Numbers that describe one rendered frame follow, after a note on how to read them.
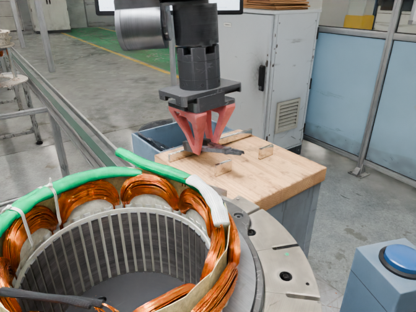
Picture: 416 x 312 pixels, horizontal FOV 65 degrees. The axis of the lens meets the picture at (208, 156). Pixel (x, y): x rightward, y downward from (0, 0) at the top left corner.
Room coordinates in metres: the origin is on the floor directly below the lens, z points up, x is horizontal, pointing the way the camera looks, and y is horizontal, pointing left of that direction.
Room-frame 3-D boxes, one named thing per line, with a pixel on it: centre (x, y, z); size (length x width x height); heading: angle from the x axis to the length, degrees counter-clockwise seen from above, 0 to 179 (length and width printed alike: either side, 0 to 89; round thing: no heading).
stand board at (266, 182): (0.46, -0.05, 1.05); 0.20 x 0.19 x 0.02; 38
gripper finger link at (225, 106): (0.45, 0.01, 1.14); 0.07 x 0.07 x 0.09; 39
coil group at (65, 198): (0.26, 0.12, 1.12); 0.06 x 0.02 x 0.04; 131
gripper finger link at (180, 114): (0.45, 0.01, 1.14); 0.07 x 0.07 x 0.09; 39
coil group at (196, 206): (0.24, 0.01, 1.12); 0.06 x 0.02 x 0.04; 41
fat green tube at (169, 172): (0.26, 0.03, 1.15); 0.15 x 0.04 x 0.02; 41
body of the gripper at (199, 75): (0.45, 0.01, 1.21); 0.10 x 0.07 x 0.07; 129
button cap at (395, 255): (0.28, -0.22, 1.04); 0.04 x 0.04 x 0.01
